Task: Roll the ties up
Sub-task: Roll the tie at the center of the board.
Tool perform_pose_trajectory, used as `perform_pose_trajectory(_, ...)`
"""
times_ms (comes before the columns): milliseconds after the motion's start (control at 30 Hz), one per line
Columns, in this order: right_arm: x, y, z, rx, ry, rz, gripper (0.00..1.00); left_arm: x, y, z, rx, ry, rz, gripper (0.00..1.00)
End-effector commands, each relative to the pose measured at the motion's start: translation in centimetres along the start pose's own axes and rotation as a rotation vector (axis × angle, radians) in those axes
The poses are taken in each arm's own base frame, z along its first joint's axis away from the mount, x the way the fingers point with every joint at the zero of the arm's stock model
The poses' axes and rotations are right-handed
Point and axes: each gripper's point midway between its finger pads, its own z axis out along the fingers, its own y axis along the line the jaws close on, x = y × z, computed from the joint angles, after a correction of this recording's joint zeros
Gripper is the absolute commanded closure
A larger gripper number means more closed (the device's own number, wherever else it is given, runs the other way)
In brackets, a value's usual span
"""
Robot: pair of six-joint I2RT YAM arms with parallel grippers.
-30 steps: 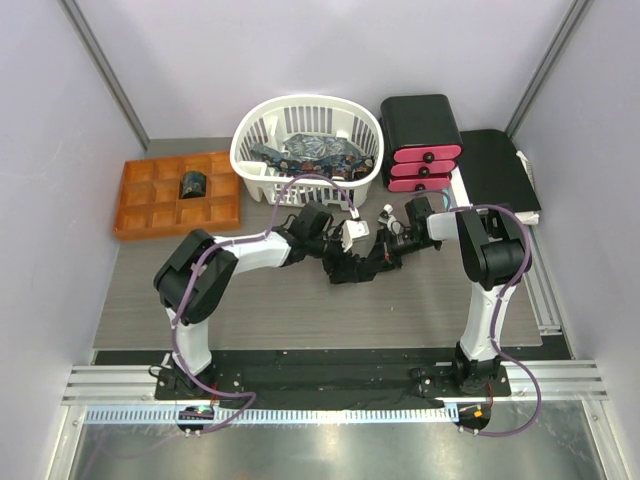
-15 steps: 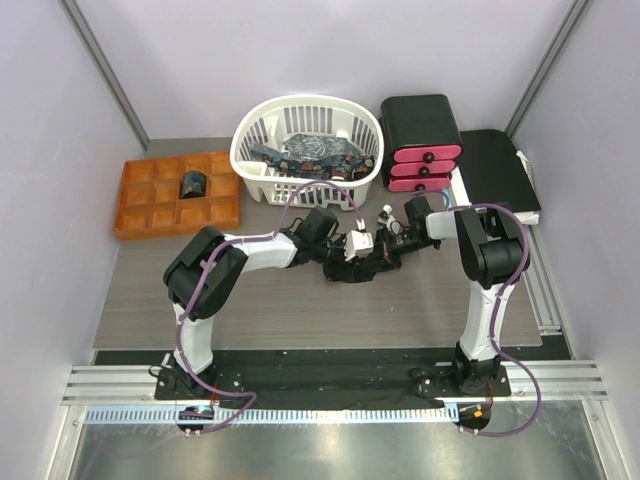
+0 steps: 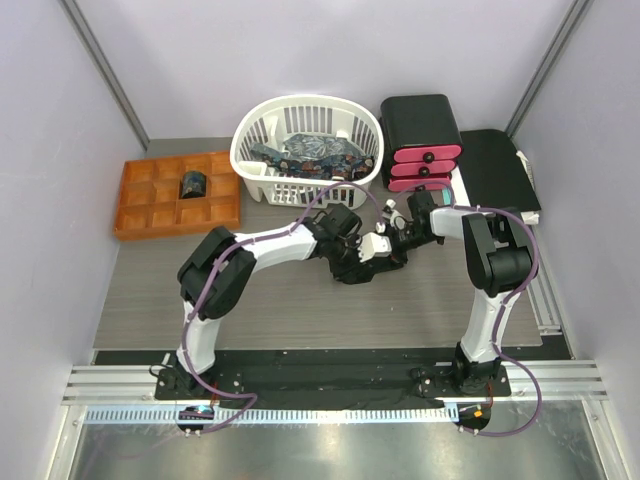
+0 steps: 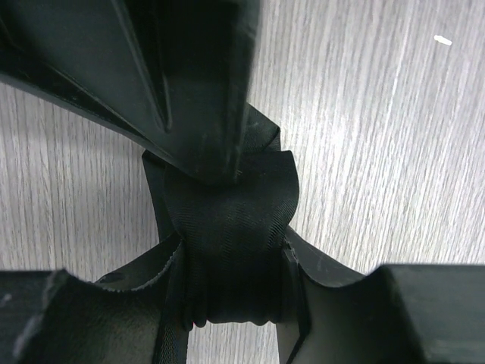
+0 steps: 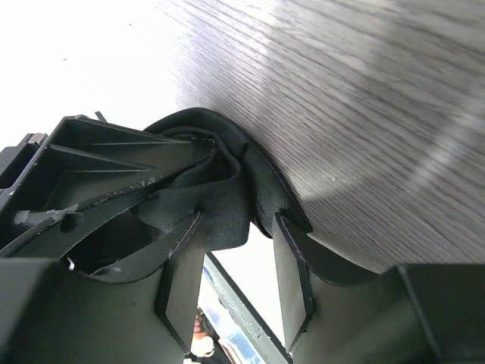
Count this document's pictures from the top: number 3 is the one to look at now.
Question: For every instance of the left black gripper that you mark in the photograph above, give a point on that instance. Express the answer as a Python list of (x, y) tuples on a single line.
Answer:
[(354, 243)]

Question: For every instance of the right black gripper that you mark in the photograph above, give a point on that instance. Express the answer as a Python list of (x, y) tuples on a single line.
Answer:
[(396, 254)]

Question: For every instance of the black tie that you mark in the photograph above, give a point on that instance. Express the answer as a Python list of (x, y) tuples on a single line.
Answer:
[(368, 270)]

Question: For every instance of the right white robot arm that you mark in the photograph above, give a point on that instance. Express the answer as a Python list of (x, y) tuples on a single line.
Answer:
[(501, 257)]

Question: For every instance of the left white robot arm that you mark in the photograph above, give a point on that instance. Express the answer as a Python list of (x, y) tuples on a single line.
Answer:
[(214, 277)]

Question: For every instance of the floral patterned ties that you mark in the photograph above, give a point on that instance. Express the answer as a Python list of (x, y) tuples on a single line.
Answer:
[(316, 157)]

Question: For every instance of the white teal book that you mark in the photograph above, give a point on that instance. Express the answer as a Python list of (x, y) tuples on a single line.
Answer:
[(458, 191)]

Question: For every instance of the black pink drawer box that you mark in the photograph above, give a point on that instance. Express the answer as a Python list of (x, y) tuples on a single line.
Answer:
[(422, 141)]

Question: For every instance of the black folder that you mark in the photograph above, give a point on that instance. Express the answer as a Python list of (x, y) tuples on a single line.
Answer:
[(492, 172)]

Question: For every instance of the white plastic basket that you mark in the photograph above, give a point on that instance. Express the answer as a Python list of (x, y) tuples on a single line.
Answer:
[(275, 120)]

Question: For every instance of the rolled dark patterned tie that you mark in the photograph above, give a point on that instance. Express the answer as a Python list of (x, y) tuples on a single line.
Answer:
[(193, 185)]

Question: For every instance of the orange wooden compartment tray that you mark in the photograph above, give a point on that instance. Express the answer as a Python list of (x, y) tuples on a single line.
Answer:
[(151, 204)]

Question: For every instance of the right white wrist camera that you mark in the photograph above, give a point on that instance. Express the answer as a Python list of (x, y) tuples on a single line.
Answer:
[(393, 219)]

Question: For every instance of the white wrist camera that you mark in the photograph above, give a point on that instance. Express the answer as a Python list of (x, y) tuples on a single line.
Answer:
[(393, 219), (375, 244)]

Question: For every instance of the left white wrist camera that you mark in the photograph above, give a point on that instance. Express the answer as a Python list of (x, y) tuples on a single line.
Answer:
[(375, 244)]

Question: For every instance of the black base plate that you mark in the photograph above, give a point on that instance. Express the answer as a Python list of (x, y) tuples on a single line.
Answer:
[(334, 379)]

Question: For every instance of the aluminium rail frame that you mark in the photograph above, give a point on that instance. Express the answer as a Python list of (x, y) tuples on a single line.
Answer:
[(122, 395)]

